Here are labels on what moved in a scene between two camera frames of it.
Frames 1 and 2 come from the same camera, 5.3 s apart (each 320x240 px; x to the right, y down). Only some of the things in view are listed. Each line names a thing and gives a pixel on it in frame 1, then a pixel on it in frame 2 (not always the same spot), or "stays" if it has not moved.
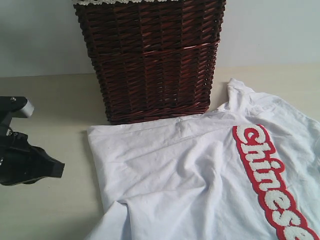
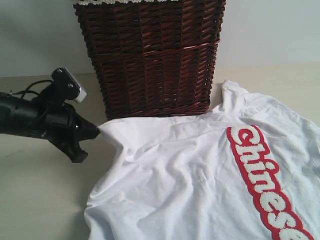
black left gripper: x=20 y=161 → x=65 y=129
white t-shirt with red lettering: x=248 y=170 stays
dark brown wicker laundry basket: x=155 y=61 stays
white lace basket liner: x=95 y=2 stays
